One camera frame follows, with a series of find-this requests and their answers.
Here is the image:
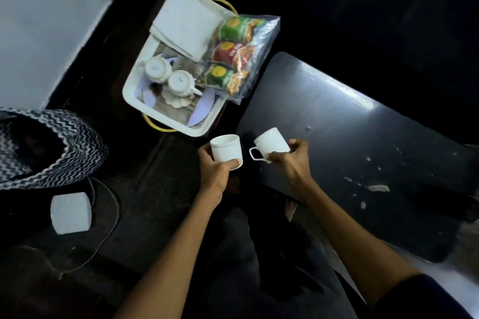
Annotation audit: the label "person's right hand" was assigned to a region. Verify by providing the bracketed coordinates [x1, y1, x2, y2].
[268, 139, 313, 196]

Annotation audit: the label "person's left hand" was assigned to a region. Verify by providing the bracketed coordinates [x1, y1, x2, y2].
[198, 142, 240, 201]

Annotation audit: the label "white cup with handle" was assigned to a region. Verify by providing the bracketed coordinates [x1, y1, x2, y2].
[249, 127, 291, 164]

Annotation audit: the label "white cup without visible handle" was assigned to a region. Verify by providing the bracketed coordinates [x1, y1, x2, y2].
[210, 134, 244, 171]

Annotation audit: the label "person's left forearm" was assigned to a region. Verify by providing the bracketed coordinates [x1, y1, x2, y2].
[113, 186, 226, 319]

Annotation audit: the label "person's right forearm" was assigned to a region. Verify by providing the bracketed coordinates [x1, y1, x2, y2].
[299, 177, 421, 308]

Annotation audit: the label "white scalloped saucer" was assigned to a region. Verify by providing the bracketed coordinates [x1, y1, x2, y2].
[161, 89, 195, 109]

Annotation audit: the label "green and yellow snack packet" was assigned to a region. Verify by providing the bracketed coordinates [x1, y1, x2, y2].
[206, 65, 249, 96]

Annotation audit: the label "white rectangular tray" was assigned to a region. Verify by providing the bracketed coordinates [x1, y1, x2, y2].
[122, 31, 227, 138]

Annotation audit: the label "white ribbed cup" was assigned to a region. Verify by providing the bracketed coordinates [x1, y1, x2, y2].
[141, 56, 173, 84]
[167, 70, 203, 98]

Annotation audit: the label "clear plastic bag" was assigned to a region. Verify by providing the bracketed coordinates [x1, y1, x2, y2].
[202, 14, 281, 106]

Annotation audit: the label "person's dark trousers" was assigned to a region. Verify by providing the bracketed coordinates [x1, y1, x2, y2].
[183, 195, 369, 319]

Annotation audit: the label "red snack packet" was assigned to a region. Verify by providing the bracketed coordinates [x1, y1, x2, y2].
[210, 41, 259, 69]

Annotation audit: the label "folded white cloth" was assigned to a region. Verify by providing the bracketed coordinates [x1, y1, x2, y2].
[150, 0, 233, 62]

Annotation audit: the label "white tissue roll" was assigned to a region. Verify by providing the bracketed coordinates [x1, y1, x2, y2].
[50, 192, 92, 236]

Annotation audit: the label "zigzag patterned bag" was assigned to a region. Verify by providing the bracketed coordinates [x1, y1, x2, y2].
[0, 107, 109, 191]

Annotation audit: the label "thin grey cable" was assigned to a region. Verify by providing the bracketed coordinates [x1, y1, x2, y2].
[58, 177, 121, 280]

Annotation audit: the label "yellow wire basket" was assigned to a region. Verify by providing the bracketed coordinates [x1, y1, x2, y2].
[142, 0, 239, 133]

